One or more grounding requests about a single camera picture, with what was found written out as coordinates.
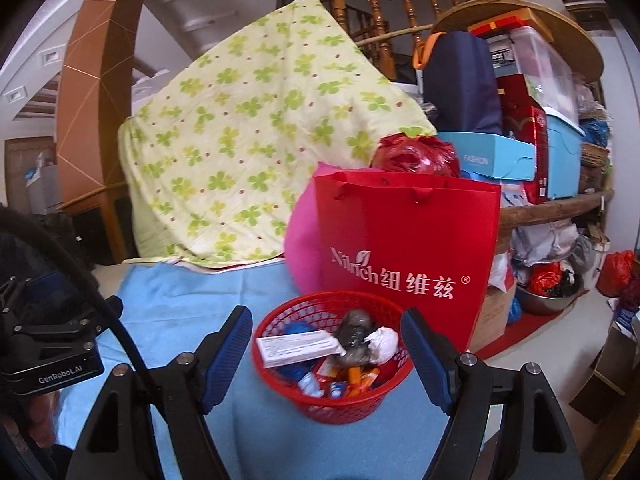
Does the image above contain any navy bag with orange handle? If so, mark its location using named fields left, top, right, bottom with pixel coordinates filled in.
left=412, top=30, right=503, bottom=136

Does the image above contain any black cable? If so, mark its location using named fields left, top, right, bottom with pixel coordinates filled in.
left=0, top=205, right=156, bottom=396

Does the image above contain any curved wooden shelf board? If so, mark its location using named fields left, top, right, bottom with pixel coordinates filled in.
left=500, top=190, right=615, bottom=231

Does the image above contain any brown wooden column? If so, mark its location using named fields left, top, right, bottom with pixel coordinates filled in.
left=56, top=0, right=158, bottom=206

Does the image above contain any green clover print quilt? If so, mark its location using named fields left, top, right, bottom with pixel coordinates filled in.
left=118, top=0, right=438, bottom=268

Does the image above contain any red gift box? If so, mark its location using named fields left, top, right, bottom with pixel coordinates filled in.
left=495, top=72, right=549, bottom=206

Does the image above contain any red plastic bag in paper bag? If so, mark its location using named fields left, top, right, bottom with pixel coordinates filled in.
left=370, top=132, right=461, bottom=178

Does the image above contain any white tissue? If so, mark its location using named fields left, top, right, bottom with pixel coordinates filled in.
left=367, top=326, right=400, bottom=365

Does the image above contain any wooden stair railing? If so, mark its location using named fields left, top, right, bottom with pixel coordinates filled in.
left=315, top=0, right=501, bottom=81

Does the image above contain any red plastic bag in bowl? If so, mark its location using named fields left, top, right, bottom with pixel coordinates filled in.
left=527, top=261, right=566, bottom=297

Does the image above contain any metal bowl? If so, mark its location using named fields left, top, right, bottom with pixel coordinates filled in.
left=515, top=280, right=585, bottom=317

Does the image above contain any white and blue box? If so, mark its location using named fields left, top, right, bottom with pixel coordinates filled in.
left=297, top=372, right=348, bottom=398

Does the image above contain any blue plastic bin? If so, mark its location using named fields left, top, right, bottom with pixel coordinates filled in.
left=545, top=110, right=586, bottom=200

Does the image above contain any wicker basket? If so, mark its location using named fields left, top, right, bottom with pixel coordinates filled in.
left=580, top=142, right=612, bottom=167

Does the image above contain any light blue cardboard box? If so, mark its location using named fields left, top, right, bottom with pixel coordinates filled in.
left=437, top=131, right=536, bottom=182

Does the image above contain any grey plastic bag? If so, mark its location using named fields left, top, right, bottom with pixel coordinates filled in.
left=336, top=310, right=381, bottom=366

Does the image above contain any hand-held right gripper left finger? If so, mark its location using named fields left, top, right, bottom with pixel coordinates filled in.
left=65, top=305, right=254, bottom=480

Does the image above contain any round wooden tabletop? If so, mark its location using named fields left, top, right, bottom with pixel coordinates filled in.
left=432, top=0, right=603, bottom=83

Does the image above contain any person's left hand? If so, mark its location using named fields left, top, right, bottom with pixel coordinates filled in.
left=22, top=397, right=58, bottom=448

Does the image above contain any light blue blanket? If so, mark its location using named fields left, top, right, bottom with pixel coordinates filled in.
left=55, top=260, right=461, bottom=480

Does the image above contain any brown cardboard box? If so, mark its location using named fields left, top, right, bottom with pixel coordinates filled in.
left=475, top=280, right=518, bottom=356

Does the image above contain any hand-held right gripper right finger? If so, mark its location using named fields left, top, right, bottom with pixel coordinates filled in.
left=400, top=307, right=586, bottom=480

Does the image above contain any blue plastic bag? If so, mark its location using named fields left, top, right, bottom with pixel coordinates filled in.
left=277, top=322, right=323, bottom=383

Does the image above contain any clear plastic container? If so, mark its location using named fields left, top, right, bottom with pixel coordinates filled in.
left=487, top=25, right=581, bottom=121

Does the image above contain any open cardboard box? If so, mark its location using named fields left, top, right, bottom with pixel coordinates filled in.
left=569, top=320, right=640, bottom=423

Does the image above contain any orange and white box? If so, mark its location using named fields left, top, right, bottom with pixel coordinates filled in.
left=315, top=355, right=381, bottom=391

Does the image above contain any red plastic basket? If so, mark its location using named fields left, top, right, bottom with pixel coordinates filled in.
left=251, top=290, right=416, bottom=425

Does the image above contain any pink pillow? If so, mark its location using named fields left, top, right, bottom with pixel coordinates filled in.
left=284, top=162, right=326, bottom=293

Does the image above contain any red plastic bag on floor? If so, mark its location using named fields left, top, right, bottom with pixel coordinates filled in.
left=596, top=250, right=637, bottom=297

